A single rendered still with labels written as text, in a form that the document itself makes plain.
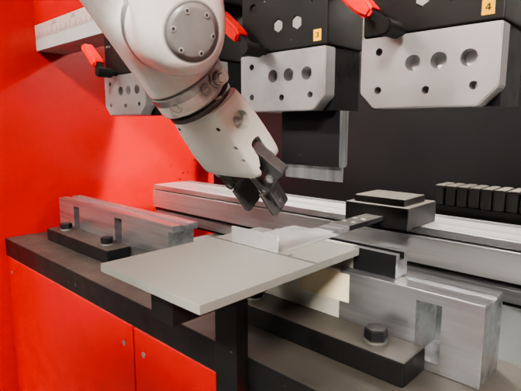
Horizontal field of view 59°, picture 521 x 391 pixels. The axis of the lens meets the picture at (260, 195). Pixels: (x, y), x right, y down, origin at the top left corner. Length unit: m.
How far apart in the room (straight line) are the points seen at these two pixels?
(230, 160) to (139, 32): 0.19
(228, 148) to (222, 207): 0.64
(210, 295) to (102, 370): 0.54
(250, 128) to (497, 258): 0.46
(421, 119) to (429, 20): 0.60
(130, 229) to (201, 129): 0.53
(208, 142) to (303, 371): 0.28
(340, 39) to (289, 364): 0.41
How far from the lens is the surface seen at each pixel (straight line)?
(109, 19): 0.45
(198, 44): 0.39
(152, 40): 0.38
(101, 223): 1.10
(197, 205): 1.21
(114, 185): 1.43
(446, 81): 0.51
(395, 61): 0.54
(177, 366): 0.73
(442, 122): 1.10
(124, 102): 0.95
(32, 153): 1.32
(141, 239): 0.97
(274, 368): 0.57
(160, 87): 0.47
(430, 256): 0.83
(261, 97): 0.66
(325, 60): 0.59
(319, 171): 0.65
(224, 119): 0.48
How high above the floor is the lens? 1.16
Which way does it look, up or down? 9 degrees down
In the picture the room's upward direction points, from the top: straight up
